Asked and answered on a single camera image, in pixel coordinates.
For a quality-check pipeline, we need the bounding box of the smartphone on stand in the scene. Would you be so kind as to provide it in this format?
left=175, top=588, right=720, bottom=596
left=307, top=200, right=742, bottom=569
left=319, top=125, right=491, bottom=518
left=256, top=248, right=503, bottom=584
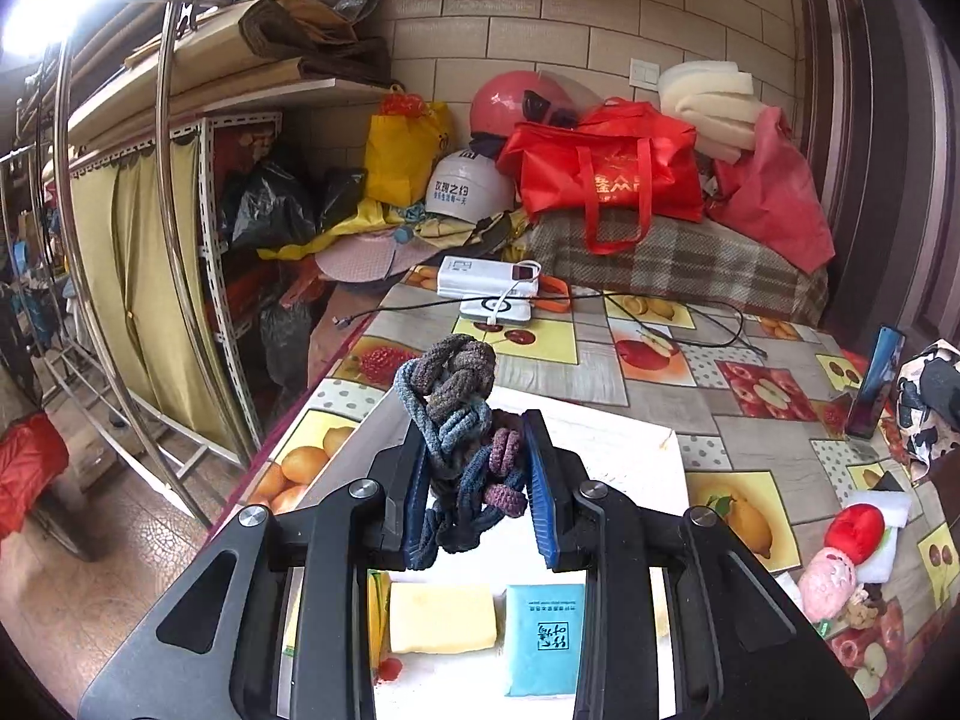
left=844, top=325, right=907, bottom=440

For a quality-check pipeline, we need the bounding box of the fruit pattern tablecloth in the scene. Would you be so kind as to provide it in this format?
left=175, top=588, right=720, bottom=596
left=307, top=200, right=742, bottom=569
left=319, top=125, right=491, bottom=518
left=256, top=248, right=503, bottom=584
left=249, top=265, right=958, bottom=718

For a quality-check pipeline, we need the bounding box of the leopard print scrunchie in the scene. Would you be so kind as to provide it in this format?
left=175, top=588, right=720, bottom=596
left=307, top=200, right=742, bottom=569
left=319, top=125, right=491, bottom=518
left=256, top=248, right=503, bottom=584
left=895, top=338, right=960, bottom=483

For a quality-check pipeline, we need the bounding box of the yellow green sponge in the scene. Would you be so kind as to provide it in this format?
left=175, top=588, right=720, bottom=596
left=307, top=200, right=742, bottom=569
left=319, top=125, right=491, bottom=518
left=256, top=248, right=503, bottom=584
left=389, top=582, right=498, bottom=655

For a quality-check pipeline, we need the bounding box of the black cable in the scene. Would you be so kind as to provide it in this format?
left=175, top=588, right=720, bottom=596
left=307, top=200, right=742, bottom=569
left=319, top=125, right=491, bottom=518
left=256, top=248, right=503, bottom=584
left=332, top=268, right=768, bottom=350

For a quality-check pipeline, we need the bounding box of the metal clothes rack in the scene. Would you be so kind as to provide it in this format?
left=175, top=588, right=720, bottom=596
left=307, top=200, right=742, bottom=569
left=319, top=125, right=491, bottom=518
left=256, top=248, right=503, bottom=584
left=3, top=0, right=252, bottom=528

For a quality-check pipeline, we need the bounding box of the red tote bag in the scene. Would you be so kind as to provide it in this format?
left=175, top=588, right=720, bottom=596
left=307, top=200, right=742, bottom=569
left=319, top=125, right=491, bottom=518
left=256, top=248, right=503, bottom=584
left=496, top=98, right=704, bottom=255

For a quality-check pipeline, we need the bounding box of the cream foam stack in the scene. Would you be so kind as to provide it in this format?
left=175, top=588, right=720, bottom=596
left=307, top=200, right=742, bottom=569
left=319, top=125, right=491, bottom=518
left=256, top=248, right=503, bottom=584
left=658, top=60, right=766, bottom=164

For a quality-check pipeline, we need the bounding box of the pink helmet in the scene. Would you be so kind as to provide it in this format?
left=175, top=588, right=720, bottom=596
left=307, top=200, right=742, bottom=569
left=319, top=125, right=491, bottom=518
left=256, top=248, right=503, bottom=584
left=470, top=70, right=579, bottom=138

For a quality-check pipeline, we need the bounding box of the yellow green tissue pack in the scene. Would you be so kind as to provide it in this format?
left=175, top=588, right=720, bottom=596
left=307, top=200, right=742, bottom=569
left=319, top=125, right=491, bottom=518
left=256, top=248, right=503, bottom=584
left=366, top=571, right=391, bottom=671

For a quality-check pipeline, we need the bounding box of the white helmet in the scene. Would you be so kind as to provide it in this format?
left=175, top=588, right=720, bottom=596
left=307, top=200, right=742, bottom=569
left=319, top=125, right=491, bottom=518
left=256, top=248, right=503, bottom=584
left=425, top=149, right=516, bottom=223

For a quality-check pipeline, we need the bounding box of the red cloth bag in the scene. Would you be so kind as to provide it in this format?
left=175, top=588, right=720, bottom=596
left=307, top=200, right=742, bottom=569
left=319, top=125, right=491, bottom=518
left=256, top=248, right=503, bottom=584
left=706, top=107, right=835, bottom=275

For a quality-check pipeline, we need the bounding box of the white power bank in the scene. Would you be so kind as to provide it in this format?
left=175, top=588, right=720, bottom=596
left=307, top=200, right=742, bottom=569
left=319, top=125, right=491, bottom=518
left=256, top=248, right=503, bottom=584
left=436, top=255, right=542, bottom=299

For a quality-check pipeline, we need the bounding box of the yellow curtain shelf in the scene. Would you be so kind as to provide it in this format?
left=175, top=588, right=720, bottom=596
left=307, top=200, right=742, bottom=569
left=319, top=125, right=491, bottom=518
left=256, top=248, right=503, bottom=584
left=70, top=112, right=281, bottom=458

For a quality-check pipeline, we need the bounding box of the teal tissue pack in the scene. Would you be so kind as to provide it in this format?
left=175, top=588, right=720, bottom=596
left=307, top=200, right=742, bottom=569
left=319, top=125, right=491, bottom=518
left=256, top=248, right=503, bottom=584
left=503, top=583, right=586, bottom=697

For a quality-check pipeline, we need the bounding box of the blue purple braided rope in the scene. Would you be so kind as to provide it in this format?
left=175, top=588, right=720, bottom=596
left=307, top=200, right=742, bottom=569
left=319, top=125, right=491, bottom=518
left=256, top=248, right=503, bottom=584
left=392, top=333, right=531, bottom=571

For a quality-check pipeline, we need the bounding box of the plaid covered bench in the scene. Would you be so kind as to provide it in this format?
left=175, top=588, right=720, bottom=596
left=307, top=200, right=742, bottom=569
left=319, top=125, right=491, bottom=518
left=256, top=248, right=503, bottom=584
left=519, top=211, right=828, bottom=325

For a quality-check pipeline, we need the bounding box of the white foam block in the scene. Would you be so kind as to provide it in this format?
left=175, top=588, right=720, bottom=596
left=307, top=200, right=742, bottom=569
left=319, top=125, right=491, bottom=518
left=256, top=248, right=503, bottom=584
left=844, top=491, right=911, bottom=585

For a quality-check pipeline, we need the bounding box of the yellow shopping bag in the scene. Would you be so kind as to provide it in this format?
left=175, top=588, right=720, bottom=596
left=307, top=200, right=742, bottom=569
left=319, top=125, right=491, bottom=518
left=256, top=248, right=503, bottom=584
left=363, top=91, right=454, bottom=208

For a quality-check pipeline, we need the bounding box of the white shallow tray box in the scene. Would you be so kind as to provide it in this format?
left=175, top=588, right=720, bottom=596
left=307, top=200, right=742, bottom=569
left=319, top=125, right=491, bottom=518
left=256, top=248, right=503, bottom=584
left=298, top=387, right=688, bottom=718

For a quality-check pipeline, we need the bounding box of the beige braided rope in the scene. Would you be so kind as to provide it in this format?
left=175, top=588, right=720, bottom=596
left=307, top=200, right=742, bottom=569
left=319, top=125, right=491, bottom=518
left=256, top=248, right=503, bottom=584
left=839, top=586, right=887, bottom=632

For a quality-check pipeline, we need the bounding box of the pink plush toy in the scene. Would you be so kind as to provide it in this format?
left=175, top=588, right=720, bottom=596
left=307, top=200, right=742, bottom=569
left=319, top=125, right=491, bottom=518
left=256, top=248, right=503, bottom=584
left=797, top=546, right=857, bottom=624

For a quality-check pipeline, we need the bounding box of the red plush apple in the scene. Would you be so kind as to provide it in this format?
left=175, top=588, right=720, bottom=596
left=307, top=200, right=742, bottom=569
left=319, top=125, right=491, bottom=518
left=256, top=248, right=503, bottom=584
left=823, top=504, right=885, bottom=566

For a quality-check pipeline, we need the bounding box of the black power adapter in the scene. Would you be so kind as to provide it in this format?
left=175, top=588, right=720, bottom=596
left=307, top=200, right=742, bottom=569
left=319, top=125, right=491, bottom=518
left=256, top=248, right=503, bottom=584
left=872, top=472, right=905, bottom=493

